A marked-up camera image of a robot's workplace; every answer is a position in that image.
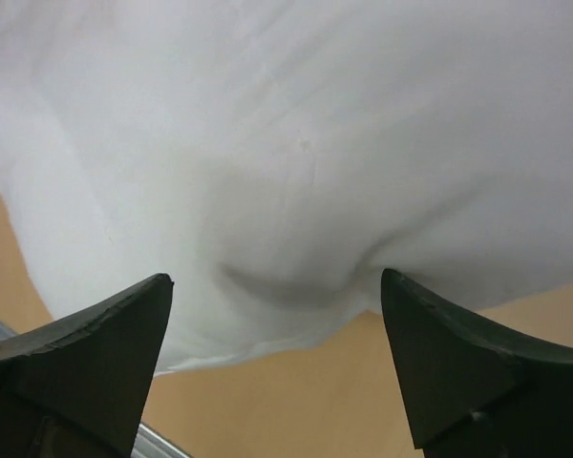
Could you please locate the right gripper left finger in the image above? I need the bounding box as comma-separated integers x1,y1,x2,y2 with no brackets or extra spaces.
0,274,174,457

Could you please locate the white pillow yellow edge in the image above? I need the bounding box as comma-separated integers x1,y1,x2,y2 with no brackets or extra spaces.
0,1,573,374

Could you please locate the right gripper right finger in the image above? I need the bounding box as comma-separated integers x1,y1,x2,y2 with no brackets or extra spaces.
381,270,573,458

